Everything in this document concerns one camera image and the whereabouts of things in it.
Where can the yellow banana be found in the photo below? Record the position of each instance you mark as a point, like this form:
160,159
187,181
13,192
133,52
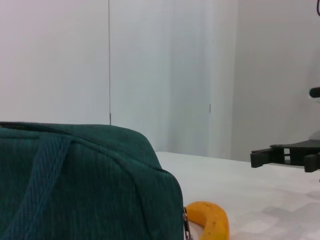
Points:
215,212

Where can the dark teal insulated lunch bag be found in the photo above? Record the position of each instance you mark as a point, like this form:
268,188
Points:
75,187

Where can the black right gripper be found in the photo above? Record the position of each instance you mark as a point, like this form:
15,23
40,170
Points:
297,152

